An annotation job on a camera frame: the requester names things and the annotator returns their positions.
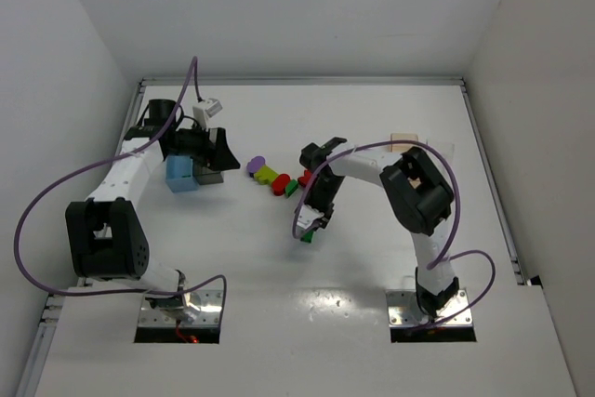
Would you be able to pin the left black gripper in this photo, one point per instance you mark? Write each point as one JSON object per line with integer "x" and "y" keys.
{"x": 212, "y": 148}

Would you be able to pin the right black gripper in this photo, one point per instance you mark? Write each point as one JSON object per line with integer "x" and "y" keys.
{"x": 323, "y": 210}

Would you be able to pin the green lego brick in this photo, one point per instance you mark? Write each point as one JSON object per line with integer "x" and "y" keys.
{"x": 308, "y": 236}

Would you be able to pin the purple rounded lego brick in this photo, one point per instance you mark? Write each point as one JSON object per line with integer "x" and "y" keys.
{"x": 254, "y": 165}

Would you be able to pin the lime green lego bricks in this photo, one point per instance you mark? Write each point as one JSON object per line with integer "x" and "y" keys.
{"x": 265, "y": 175}

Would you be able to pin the red rounded lego brick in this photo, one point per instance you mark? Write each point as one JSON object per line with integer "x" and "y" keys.
{"x": 279, "y": 184}

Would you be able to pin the small green lego wedge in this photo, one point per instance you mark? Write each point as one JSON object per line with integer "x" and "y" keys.
{"x": 291, "y": 188}

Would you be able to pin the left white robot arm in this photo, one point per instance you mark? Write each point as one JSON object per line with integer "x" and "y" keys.
{"x": 106, "y": 239}

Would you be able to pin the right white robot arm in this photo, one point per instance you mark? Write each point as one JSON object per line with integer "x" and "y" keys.
{"x": 420, "y": 198}

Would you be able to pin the dark smoky plastic bin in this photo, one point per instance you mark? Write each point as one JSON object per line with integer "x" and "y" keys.
{"x": 206, "y": 176}

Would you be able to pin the blue plastic bin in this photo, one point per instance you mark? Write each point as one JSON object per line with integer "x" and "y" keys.
{"x": 179, "y": 174}

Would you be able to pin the red arch lego brick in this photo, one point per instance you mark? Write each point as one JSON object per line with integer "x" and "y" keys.
{"x": 304, "y": 179}

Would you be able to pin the wooden tan bin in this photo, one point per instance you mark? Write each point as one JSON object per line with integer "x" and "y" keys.
{"x": 402, "y": 142}

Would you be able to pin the clear plastic bin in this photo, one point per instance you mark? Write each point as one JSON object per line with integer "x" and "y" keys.
{"x": 444, "y": 148}

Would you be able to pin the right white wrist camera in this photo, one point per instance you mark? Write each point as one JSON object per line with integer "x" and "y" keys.
{"x": 307, "y": 219}

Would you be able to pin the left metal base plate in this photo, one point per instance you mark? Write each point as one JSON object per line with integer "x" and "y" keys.
{"x": 196, "y": 310}

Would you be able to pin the aluminium frame rail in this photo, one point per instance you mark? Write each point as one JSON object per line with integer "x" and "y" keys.
{"x": 305, "y": 320}

